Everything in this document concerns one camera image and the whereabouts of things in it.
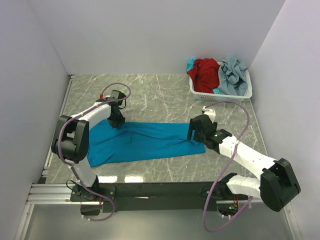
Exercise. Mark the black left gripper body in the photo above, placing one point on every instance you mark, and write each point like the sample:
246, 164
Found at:
116, 119

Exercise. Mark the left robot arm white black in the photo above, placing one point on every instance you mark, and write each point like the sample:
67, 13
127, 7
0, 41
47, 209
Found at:
71, 140

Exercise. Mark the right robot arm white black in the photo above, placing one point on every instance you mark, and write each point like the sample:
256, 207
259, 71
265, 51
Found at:
273, 181

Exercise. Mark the blue t shirt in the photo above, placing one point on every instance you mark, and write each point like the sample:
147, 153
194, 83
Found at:
138, 141

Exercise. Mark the red t shirt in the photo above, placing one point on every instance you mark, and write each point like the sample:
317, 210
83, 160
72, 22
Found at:
204, 75

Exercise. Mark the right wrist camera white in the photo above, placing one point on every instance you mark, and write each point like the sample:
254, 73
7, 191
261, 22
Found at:
211, 113

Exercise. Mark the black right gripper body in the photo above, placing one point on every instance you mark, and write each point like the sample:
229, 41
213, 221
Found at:
196, 131

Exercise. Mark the white laundry basket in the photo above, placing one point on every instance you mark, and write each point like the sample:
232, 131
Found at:
202, 96

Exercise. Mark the light blue garment in basket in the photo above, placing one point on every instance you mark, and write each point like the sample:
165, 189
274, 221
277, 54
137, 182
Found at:
190, 64

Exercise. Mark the aluminium rail frame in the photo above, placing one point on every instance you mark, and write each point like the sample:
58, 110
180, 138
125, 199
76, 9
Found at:
159, 98

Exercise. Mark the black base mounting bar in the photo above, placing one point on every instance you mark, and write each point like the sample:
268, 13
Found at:
143, 196

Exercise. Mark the grey t shirt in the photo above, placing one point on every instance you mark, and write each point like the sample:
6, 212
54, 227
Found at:
231, 74

